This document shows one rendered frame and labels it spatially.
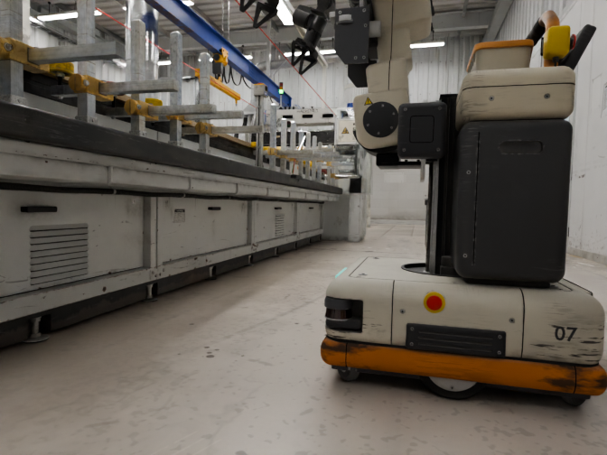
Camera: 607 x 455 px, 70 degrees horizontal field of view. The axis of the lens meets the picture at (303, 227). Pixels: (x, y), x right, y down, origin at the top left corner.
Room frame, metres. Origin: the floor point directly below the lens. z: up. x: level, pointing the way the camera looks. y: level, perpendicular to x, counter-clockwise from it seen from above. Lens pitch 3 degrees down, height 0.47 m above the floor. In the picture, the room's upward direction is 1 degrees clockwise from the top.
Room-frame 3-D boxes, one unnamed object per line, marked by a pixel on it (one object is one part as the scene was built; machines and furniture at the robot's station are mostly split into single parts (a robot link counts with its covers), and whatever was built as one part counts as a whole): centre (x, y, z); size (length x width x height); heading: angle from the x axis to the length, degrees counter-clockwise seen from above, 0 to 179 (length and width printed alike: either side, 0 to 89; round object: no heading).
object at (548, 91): (1.30, -0.54, 0.59); 0.55 x 0.34 x 0.83; 165
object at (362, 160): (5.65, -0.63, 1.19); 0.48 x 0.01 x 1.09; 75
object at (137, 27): (1.56, 0.60, 0.87); 0.04 x 0.04 x 0.48; 75
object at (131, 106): (1.58, 0.60, 0.80); 0.14 x 0.06 x 0.05; 165
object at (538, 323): (1.33, -0.45, 0.16); 0.67 x 0.64 x 0.25; 75
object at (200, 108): (1.58, 0.53, 0.80); 0.43 x 0.03 x 0.04; 75
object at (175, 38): (1.80, 0.54, 0.93); 0.04 x 0.04 x 0.48; 75
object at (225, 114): (1.83, 0.47, 0.83); 0.43 x 0.03 x 0.04; 75
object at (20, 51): (1.10, 0.72, 0.83); 0.14 x 0.06 x 0.05; 165
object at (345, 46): (1.40, -0.17, 0.99); 0.28 x 0.16 x 0.22; 165
